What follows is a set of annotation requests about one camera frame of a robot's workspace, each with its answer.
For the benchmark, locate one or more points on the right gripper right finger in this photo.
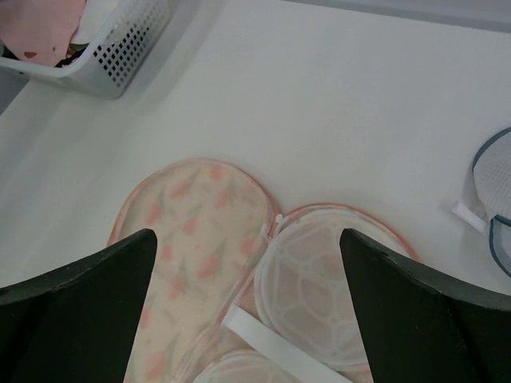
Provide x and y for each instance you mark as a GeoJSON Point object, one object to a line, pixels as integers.
{"type": "Point", "coordinates": [421, 325]}

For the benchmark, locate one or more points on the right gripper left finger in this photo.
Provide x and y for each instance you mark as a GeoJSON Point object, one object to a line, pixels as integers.
{"type": "Point", "coordinates": [77, 323]}

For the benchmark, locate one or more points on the pink floral mesh laundry bag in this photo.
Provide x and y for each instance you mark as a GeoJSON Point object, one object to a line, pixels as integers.
{"type": "Point", "coordinates": [233, 276]}

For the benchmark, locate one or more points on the pink bra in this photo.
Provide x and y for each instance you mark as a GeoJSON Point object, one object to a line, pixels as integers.
{"type": "Point", "coordinates": [40, 31]}

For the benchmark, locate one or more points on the white blue-rimmed mesh laundry bag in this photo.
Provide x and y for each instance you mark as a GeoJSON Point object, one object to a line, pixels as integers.
{"type": "Point", "coordinates": [490, 169]}

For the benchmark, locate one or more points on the black garment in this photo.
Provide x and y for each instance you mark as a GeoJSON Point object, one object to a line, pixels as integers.
{"type": "Point", "coordinates": [73, 52]}

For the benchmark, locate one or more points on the white plastic basket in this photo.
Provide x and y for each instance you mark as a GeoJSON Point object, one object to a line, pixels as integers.
{"type": "Point", "coordinates": [107, 64]}

